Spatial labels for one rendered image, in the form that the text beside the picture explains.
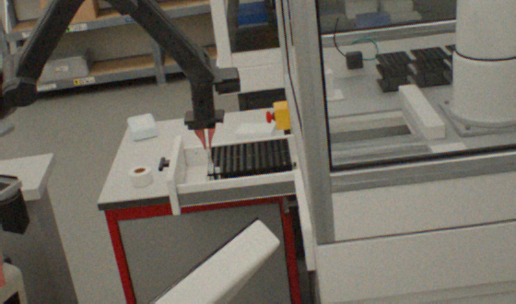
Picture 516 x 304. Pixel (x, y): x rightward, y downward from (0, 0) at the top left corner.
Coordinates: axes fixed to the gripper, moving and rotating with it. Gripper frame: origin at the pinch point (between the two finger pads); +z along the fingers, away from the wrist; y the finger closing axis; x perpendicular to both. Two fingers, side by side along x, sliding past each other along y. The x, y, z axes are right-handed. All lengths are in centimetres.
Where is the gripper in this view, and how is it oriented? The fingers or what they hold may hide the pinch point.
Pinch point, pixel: (207, 146)
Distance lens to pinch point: 181.8
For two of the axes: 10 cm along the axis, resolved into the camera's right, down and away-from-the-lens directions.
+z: 0.6, 9.0, 4.4
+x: -0.1, 4.4, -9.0
